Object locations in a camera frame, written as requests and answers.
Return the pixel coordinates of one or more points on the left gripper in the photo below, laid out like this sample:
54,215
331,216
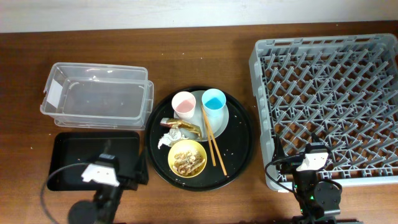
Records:
142,174

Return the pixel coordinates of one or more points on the clear plastic bin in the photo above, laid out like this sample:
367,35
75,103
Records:
101,96

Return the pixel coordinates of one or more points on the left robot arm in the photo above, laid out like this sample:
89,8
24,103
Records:
101,209

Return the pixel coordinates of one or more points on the blue cup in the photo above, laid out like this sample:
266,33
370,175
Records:
213,101

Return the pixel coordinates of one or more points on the black rectangular tray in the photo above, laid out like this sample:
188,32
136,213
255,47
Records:
74,147

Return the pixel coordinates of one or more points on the white tissue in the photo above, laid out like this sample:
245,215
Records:
170,138

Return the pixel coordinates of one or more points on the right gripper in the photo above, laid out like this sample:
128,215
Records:
291,163

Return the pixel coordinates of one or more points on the pink cup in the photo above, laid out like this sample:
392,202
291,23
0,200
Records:
184,104

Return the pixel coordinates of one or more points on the yellow bowl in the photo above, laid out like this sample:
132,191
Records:
186,145

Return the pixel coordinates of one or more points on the food scraps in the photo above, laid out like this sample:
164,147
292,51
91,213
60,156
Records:
188,162

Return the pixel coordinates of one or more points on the gold snack wrapper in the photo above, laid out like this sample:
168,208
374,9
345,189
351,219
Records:
179,123

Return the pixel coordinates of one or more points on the wooden chopstick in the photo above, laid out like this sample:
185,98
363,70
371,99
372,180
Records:
214,143
208,136

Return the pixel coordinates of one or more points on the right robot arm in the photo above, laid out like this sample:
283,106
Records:
319,199

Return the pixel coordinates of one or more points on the light grey plate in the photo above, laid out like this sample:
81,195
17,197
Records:
218,124

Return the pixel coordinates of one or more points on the grey dishwasher rack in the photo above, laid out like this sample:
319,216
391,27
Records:
343,89

